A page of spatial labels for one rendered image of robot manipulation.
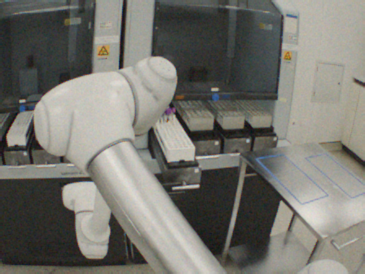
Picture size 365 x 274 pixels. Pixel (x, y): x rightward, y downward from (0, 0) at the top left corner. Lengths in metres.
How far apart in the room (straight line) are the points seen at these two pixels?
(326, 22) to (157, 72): 2.68
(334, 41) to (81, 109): 2.96
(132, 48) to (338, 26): 2.40
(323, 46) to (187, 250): 2.86
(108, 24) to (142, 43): 0.17
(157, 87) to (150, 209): 0.25
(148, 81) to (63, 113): 0.19
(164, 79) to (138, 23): 0.71
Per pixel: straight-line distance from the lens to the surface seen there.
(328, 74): 3.33
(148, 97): 0.66
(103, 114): 0.57
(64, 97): 0.58
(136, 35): 1.36
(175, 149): 1.24
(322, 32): 3.19
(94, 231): 1.03
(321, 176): 1.32
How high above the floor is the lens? 1.42
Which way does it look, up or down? 25 degrees down
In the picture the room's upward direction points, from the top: 4 degrees clockwise
